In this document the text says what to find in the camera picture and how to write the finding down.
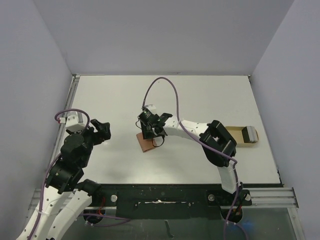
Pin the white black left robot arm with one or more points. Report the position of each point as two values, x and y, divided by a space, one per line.
63 196

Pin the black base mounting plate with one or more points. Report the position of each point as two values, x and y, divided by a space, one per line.
162 211

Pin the brown leather card holder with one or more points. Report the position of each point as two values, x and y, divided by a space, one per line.
146 144

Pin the black credit card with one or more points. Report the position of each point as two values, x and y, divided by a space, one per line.
245 135

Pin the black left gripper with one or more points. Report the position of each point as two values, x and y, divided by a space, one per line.
103 133

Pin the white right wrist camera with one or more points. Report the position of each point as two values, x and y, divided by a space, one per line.
152 108

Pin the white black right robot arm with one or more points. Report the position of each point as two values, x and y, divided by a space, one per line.
217 143

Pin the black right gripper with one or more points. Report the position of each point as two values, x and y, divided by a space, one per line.
149 128

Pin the aluminium front rail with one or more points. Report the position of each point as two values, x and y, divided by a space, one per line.
278 197

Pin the aluminium rail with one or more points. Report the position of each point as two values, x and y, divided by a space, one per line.
278 197
68 103

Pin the beige oval tray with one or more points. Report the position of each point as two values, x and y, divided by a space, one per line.
236 133

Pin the aluminium left side rail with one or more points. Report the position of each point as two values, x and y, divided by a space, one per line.
68 103

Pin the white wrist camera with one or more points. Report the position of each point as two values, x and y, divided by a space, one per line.
152 108
74 123

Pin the grey credit card stack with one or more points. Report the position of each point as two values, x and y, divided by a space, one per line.
252 134

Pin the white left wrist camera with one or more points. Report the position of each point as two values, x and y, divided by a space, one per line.
74 123

